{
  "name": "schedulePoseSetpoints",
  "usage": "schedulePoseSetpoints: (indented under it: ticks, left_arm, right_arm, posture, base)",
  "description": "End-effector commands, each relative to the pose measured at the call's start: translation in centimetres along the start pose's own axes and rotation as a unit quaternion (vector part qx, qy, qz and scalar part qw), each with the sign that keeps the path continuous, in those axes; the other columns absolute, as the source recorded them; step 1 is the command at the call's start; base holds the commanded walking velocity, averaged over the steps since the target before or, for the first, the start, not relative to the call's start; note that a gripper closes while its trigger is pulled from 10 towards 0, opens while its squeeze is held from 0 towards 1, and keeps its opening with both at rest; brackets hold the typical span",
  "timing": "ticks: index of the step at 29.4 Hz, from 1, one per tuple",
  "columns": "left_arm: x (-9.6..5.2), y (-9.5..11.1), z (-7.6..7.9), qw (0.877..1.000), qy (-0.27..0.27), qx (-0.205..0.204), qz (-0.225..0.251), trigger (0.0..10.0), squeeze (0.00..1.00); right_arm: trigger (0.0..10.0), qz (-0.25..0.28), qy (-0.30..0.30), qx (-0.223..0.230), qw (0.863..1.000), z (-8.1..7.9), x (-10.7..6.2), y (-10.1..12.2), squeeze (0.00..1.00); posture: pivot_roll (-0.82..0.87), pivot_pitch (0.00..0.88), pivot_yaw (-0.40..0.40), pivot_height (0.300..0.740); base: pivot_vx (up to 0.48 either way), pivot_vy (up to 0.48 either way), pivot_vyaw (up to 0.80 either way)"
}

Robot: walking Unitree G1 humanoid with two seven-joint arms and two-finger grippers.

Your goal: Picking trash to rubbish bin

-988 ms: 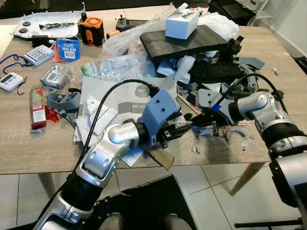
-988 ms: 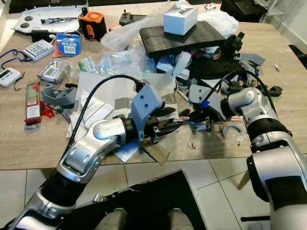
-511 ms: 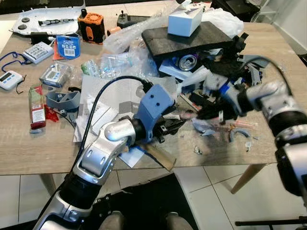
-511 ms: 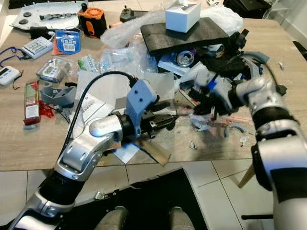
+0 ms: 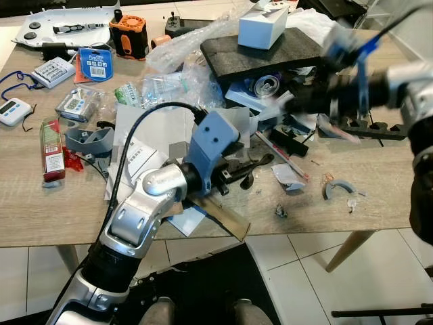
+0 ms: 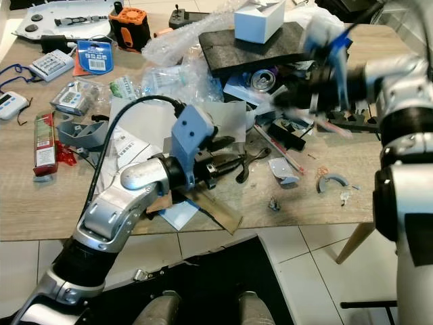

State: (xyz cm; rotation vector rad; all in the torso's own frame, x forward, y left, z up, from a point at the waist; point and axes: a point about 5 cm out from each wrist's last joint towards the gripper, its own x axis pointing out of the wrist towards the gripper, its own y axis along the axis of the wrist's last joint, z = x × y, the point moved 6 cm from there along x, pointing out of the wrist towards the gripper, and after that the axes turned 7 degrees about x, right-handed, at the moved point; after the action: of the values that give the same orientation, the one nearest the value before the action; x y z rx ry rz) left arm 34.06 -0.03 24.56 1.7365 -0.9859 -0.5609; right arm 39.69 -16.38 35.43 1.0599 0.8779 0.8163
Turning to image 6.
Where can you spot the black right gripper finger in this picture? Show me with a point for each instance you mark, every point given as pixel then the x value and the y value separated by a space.
pixel 274 100

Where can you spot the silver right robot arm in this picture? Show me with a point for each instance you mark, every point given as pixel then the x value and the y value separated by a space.
pixel 406 135

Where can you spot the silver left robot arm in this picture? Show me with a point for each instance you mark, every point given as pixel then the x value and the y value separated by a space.
pixel 122 203

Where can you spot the silver drink can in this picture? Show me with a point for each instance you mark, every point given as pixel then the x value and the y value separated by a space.
pixel 263 79

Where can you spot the thin pink stick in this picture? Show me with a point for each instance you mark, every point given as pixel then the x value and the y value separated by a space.
pixel 277 149

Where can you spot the small white torn packet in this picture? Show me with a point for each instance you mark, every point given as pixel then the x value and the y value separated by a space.
pixel 283 169

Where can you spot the black blocky tool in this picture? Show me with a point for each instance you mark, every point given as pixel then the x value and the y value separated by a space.
pixel 285 135

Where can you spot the brown cardboard strip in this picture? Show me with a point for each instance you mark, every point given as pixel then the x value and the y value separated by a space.
pixel 220 211

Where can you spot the small metal clip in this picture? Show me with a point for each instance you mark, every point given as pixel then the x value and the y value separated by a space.
pixel 275 205

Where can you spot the light blue paper piece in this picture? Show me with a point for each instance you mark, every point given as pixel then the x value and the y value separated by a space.
pixel 181 214

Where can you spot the black foam pad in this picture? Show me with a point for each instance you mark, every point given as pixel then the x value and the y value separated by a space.
pixel 233 53

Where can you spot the black notched holder strip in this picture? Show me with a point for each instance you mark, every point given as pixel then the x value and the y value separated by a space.
pixel 355 123

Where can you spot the grey plastic arc piece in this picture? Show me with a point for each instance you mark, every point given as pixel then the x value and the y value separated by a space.
pixel 328 179

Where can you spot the white printed paper sheet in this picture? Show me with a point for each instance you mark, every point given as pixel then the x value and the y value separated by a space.
pixel 142 128

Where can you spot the white cardboard box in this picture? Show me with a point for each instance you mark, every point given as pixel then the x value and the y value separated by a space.
pixel 257 22

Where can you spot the small clear plastic piece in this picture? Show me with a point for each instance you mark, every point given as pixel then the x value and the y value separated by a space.
pixel 346 197

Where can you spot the black robot torso front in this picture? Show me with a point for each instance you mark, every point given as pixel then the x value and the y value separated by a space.
pixel 210 271

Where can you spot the clear bubble wrap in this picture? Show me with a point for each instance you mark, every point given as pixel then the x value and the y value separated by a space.
pixel 176 42

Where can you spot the green and white packet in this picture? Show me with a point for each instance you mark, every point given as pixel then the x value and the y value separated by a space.
pixel 124 88

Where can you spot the black joystick controller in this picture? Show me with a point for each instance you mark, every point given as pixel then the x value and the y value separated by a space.
pixel 179 19

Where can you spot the salmon plastic cylinder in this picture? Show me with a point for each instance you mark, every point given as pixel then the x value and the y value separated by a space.
pixel 164 32

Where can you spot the grey printed plastic part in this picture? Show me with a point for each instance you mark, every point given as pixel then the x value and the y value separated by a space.
pixel 84 134

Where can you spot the wooden table leg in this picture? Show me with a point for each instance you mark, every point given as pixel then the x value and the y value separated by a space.
pixel 355 242

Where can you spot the white digital timer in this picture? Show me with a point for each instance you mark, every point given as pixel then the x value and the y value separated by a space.
pixel 12 105

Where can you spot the grey right robot leg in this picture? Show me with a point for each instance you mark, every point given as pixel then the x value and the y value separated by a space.
pixel 256 308

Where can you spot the grey robot leg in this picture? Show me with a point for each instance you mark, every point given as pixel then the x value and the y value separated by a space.
pixel 161 308
pixel 256 308

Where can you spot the red plastic scrap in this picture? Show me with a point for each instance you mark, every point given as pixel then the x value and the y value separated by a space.
pixel 65 154

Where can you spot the grey left robot leg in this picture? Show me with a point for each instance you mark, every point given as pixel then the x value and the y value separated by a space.
pixel 161 308

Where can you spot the device in clear bag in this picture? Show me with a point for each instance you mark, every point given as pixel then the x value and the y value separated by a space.
pixel 71 99

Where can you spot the blue blister pack card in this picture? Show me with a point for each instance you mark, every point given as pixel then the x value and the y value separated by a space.
pixel 95 57

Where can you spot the orange and black device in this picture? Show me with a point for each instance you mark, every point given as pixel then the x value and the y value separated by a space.
pixel 127 28

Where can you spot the red narrow box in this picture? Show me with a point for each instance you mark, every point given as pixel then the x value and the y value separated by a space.
pixel 45 145

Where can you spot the white plastic shell board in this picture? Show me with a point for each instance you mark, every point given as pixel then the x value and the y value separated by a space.
pixel 40 17

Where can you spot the black floor stand bar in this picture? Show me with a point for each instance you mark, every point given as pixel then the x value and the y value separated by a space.
pixel 369 305

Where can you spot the grey-blue left wrist camera mount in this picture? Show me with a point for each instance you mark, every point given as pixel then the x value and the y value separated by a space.
pixel 193 132

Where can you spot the grey-blue wrist camera mount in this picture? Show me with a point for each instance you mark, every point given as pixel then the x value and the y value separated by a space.
pixel 335 57
pixel 193 132

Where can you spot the grey-blue right wrist camera mount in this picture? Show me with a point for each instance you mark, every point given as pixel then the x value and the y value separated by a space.
pixel 335 57

